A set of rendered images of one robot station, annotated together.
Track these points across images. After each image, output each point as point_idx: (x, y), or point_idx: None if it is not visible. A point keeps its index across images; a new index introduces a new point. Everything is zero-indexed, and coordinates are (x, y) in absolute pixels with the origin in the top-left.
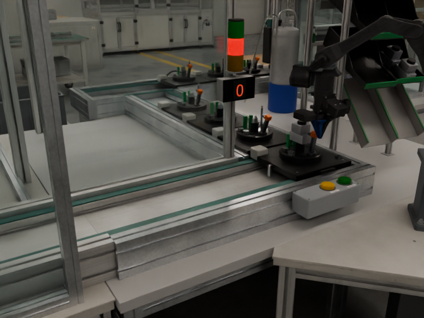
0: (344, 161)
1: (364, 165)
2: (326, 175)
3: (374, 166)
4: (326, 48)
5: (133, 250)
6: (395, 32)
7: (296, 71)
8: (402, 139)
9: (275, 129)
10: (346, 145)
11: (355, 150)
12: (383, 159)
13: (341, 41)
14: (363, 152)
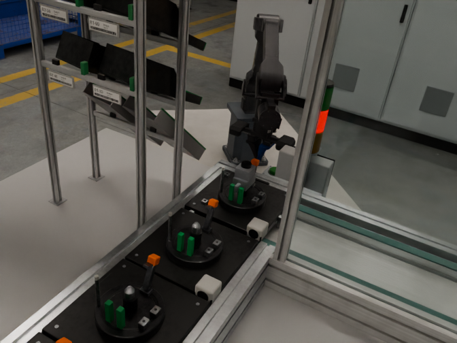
0: (232, 172)
1: (224, 165)
2: (269, 182)
3: (222, 160)
4: (283, 69)
5: None
6: (281, 30)
7: (277, 109)
8: (33, 167)
9: (138, 239)
10: (75, 207)
11: (93, 199)
12: (119, 180)
13: (278, 57)
14: (98, 193)
